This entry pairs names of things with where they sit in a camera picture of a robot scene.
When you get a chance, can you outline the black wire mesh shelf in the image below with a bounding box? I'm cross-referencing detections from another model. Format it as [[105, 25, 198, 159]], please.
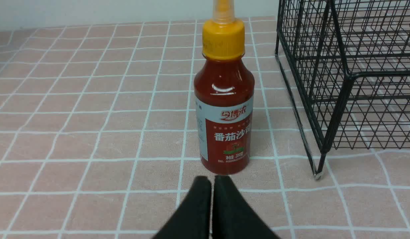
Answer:
[[275, 0, 410, 180]]

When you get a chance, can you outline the red ketchup bottle yellow cap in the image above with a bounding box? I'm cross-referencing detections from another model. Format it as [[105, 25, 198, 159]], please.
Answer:
[[193, 0, 255, 175]]

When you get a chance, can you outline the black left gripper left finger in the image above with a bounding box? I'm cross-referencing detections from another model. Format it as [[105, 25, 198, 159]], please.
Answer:
[[153, 176, 211, 239]]

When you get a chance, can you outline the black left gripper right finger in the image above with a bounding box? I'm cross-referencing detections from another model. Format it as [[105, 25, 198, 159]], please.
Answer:
[[211, 175, 280, 239]]

